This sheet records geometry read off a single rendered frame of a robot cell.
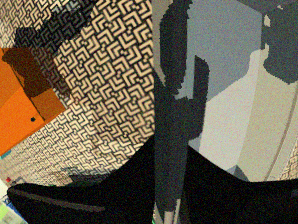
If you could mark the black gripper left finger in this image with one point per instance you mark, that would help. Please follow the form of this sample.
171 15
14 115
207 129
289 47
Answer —
125 197

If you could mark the green plastic tray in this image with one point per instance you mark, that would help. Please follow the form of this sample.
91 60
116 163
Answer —
89 184

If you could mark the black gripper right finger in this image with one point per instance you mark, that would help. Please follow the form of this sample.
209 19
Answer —
211 195

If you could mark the teal cube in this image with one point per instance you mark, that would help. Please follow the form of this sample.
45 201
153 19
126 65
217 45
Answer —
5 154

